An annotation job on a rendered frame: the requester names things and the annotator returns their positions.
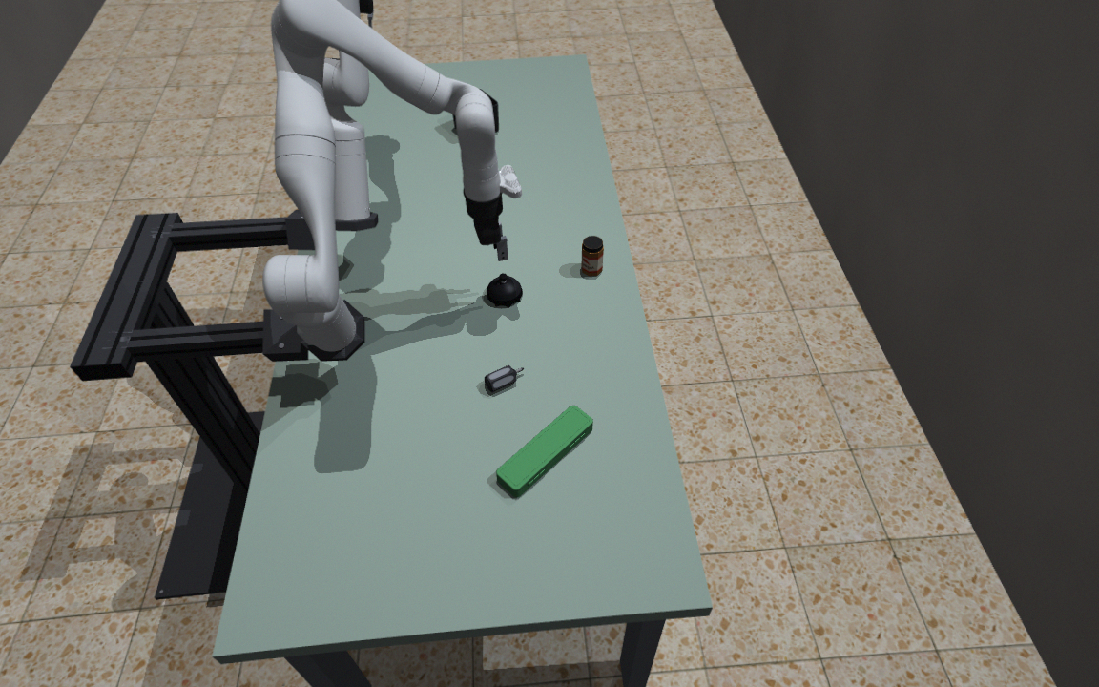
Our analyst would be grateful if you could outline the black dome bell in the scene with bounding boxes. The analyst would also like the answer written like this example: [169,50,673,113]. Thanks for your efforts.
[487,273,523,308]

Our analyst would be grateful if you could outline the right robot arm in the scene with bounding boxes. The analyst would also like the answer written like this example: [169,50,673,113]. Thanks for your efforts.
[262,0,498,352]

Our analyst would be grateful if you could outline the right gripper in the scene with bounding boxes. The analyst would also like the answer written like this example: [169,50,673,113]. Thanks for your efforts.
[463,165,522,261]

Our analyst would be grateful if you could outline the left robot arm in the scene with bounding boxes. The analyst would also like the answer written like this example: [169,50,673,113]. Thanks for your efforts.
[323,51,370,220]

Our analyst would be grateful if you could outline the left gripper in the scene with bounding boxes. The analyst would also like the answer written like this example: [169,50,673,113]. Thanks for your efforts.
[359,0,374,27]

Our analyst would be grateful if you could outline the spice jar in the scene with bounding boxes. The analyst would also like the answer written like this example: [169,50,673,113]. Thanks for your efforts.
[581,236,604,276]

